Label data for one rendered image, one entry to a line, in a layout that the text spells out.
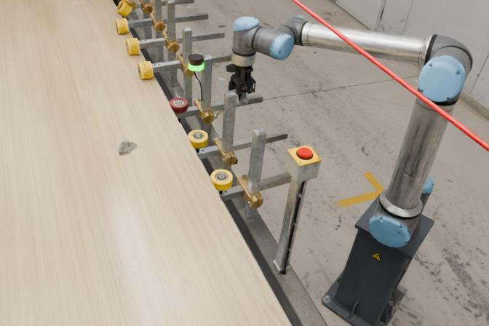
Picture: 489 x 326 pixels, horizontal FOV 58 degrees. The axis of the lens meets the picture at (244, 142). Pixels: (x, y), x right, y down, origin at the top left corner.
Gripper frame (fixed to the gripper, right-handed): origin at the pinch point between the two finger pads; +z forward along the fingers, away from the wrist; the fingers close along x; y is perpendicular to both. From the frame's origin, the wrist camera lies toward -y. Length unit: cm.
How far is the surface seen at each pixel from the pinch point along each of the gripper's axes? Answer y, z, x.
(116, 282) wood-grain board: 60, 8, -63
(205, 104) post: -13.4, 7.5, -9.0
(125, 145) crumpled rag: 3.8, 6.6, -47.4
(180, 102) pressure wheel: -18.8, 7.7, -18.8
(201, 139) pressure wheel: 8.5, 7.8, -19.0
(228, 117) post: 11.6, -2.6, -9.0
